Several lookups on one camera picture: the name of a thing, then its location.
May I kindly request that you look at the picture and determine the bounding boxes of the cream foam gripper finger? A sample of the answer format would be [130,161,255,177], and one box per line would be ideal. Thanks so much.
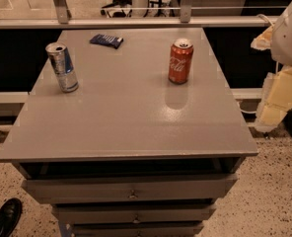
[255,66,292,132]
[251,26,273,50]

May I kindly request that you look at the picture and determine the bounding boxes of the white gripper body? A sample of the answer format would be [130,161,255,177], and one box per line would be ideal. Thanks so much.
[271,2,292,66]

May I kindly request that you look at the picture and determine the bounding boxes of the silver blue redbull can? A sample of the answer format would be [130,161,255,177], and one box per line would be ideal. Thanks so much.
[45,42,79,93]

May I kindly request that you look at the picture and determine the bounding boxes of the orange coca-cola can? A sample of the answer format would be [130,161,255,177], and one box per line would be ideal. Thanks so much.
[168,39,194,84]

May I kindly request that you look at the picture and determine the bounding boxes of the dark blue snack packet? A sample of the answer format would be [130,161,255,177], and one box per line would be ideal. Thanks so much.
[90,34,123,49]

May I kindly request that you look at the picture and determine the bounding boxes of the black shoe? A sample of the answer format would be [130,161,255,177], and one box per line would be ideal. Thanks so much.
[0,197,23,237]

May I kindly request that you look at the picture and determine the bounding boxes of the metal railing frame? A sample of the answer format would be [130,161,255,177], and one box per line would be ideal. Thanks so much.
[0,0,277,29]

